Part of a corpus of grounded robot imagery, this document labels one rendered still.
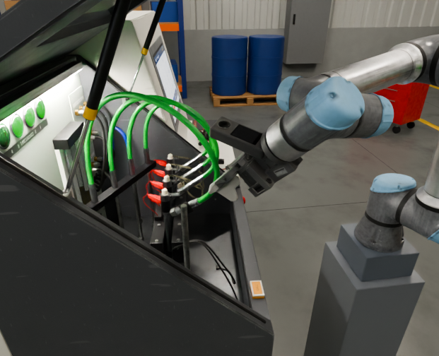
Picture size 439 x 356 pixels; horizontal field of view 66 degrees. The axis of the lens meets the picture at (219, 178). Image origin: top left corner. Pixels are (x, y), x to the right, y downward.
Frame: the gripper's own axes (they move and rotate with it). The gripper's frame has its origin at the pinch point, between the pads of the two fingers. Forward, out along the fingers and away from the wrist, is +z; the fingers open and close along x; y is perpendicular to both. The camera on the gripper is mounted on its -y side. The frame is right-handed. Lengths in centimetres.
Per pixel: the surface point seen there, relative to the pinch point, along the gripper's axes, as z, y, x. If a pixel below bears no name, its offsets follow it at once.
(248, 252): 23.4, 23.8, 6.3
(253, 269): 19.4, 26.2, 1.0
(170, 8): 303, -210, 401
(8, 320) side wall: 26, -10, -44
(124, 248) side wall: 1.9, -4.1, -25.5
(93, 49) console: 31, -56, 24
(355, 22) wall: 238, 19, 727
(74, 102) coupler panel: 34, -45, 7
